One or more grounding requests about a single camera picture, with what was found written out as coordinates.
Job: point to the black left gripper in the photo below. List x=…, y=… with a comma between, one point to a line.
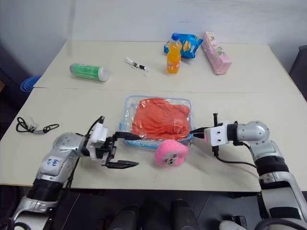
x=108, y=151

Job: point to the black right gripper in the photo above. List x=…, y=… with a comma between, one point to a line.
x=204, y=134

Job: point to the clear plastic pouch blue trim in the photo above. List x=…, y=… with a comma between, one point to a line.
x=128, y=107

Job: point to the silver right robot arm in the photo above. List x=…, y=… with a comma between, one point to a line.
x=254, y=130

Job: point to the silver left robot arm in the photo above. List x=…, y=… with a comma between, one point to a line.
x=64, y=146

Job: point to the orange cloth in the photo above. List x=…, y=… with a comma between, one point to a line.
x=158, y=119

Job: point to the pink plush toy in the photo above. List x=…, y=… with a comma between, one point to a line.
x=171, y=152

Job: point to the dark rounded shape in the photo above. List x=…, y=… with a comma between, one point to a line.
x=183, y=214
x=124, y=218

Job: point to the orange soda bottle blue cap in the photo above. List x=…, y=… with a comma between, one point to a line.
x=173, y=57

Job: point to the pink carton box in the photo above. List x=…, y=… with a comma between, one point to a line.
x=216, y=54

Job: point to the small white black clip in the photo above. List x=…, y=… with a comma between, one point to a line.
x=135, y=65

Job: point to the green white canister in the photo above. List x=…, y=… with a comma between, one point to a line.
x=87, y=72

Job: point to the blue chip bag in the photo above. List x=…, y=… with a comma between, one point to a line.
x=189, y=46

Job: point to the blue round stool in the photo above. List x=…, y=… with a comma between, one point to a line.
x=30, y=83

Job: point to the dark chair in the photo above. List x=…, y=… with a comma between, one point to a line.
x=299, y=69

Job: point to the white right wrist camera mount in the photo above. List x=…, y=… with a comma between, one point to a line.
x=217, y=135

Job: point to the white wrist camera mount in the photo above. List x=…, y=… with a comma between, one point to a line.
x=217, y=135
x=99, y=135

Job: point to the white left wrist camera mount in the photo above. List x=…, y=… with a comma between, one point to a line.
x=99, y=135

